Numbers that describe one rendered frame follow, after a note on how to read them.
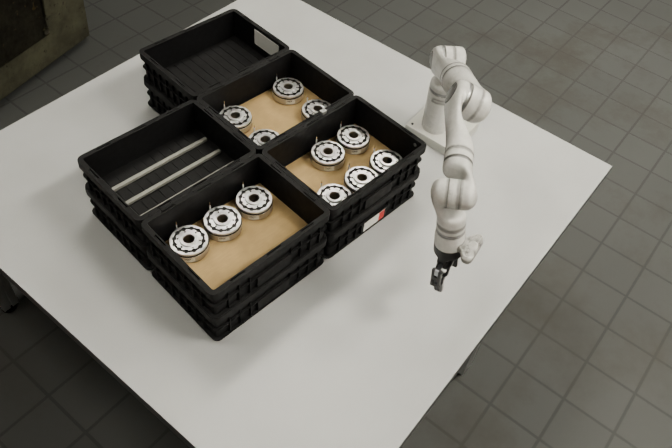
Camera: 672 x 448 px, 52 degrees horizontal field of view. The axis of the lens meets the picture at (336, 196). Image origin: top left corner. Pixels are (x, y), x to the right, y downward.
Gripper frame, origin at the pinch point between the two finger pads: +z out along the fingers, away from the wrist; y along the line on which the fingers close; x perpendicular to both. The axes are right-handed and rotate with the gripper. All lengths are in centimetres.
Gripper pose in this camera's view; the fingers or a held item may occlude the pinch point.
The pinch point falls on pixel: (446, 276)
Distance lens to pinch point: 182.2
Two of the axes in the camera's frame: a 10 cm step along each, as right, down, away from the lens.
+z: 0.6, 6.9, 7.2
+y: -5.3, 6.4, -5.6
